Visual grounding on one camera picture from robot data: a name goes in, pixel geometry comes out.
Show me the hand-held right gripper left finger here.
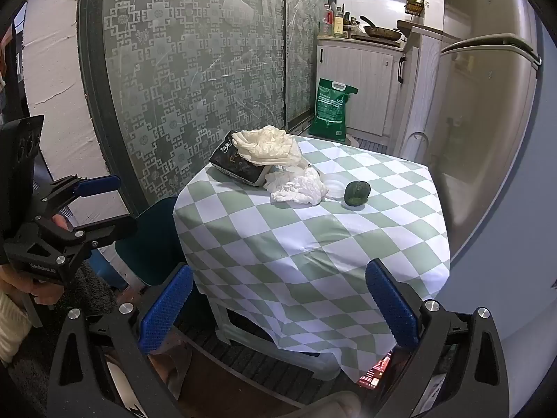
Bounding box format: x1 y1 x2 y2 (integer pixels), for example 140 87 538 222
46 263 194 418

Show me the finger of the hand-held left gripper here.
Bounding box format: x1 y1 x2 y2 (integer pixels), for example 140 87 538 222
39 213 138 255
34 175 121 227

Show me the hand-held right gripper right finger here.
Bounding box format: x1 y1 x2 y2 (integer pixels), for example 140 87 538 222
364 258 510 418

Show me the person's left forearm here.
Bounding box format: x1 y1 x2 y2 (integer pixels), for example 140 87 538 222
0 289 33 364

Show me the person's left hand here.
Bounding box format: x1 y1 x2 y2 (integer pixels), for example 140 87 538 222
0 265 66 310

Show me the dark blue chair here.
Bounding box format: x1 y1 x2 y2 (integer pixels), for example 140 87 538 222
114 196 205 314

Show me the grey fleece clothing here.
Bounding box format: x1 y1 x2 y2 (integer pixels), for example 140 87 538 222
9 261 127 384

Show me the red snack wrapper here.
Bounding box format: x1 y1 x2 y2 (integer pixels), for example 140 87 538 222
357 350 394 388

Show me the dark green pepper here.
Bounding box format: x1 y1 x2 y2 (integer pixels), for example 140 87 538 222
344 180 371 207

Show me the plastic table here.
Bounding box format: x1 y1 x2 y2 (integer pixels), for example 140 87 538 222
215 305 340 381

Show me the clear plastic lid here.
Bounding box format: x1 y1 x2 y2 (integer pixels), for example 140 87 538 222
324 173 346 201

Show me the frosted patterned sliding door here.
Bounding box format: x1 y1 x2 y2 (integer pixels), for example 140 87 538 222
77 0 331 210

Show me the black snack bag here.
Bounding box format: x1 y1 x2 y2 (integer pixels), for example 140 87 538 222
209 131 267 187

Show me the white crumpled plastic bag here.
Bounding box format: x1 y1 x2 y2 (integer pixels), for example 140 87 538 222
263 166 328 205

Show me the cream plastic bag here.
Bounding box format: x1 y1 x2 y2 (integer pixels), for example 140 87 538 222
232 125 303 167

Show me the green rice bag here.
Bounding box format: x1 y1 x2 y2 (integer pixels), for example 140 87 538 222
308 77 360 141

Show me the beige refrigerator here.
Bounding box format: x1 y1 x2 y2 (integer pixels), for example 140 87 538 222
405 0 544 266

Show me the white kitchen cabinet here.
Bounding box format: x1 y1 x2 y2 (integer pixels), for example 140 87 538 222
317 37 405 139
392 21 462 162

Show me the frying pan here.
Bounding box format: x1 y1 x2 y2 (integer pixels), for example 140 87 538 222
359 16 403 39

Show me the group of condiment bottles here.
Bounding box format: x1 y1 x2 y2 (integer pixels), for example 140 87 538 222
320 2 360 38

